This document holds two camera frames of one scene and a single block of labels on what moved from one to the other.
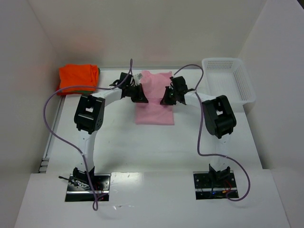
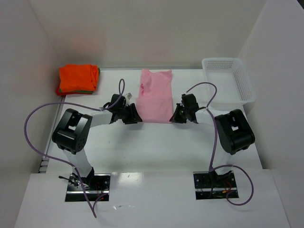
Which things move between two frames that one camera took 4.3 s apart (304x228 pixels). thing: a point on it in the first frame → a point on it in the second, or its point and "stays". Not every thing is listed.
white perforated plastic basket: x=228 y=76 stays
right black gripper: x=171 y=92 → x=181 y=114
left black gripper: x=137 y=90 → x=129 y=114
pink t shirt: x=153 y=112 stays
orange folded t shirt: x=78 y=75 stays
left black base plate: x=102 y=182 stays
